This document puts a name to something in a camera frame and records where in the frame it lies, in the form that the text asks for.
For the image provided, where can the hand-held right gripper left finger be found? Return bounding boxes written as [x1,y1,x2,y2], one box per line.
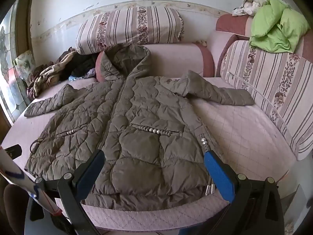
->
[24,149,105,235]

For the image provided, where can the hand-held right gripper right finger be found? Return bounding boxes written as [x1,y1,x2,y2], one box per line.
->
[203,150,285,235]

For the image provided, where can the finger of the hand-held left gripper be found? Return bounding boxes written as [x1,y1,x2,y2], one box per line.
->
[4,146,22,158]

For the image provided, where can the olive quilted hooded jacket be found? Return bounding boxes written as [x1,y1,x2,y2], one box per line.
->
[24,43,255,212]

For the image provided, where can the dark clothes pile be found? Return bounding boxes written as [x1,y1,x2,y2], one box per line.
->
[70,52,101,78]

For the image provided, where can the floral pillow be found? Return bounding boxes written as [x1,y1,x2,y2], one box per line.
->
[12,50,37,84]

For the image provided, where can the brown floral crumpled cloth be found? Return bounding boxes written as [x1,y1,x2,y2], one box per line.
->
[27,47,79,99]

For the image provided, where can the clear plastic bag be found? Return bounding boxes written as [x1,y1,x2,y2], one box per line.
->
[68,68,97,82]

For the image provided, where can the pink bolster with maroon ends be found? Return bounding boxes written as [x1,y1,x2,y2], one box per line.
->
[95,42,215,83]

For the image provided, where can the green blanket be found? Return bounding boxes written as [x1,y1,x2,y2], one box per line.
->
[249,0,311,54]

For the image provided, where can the white crumpled cloth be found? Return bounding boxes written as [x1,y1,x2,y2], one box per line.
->
[231,0,270,17]

